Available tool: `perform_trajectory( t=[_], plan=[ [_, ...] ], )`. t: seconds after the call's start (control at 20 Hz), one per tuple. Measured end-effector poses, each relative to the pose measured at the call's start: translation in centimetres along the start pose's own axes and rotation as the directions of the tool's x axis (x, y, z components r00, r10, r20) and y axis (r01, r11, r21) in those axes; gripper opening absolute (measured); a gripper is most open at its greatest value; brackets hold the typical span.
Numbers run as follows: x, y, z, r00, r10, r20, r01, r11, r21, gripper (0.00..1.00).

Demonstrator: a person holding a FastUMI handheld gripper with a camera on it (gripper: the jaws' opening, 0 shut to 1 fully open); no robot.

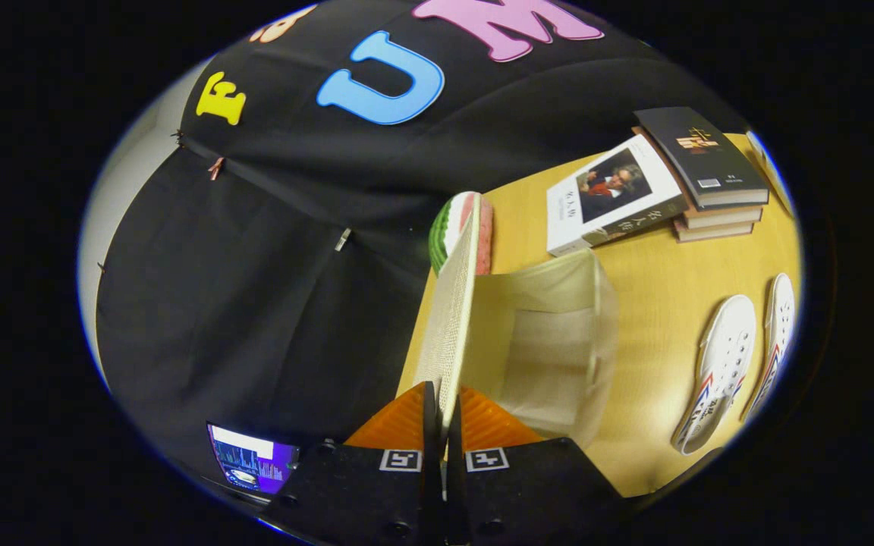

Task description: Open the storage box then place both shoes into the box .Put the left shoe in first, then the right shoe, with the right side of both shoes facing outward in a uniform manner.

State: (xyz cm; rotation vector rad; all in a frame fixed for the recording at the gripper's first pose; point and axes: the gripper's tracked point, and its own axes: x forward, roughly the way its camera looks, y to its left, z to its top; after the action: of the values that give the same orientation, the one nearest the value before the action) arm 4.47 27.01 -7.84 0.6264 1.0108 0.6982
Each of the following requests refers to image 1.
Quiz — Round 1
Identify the watermelon slice plush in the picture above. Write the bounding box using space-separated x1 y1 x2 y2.
428 191 494 277

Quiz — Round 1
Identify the black cover book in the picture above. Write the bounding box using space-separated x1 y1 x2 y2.
633 106 770 210

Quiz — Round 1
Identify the brown cover book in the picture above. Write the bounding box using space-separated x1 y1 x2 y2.
680 205 764 230
672 220 756 243

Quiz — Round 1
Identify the beige fabric storage box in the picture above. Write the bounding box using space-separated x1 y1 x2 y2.
410 212 621 450

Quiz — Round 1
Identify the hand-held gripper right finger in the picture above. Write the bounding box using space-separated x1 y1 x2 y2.
445 385 627 546

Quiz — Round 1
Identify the white canvas shoe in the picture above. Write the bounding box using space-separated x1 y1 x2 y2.
740 273 797 422
671 294 758 456

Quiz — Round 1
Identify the black backdrop cloth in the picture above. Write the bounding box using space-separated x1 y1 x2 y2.
96 0 749 486

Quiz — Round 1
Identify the white portrait cover book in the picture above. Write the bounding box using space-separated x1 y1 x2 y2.
545 134 690 258

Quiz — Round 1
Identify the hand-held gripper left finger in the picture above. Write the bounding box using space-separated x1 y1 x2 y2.
259 381 442 546

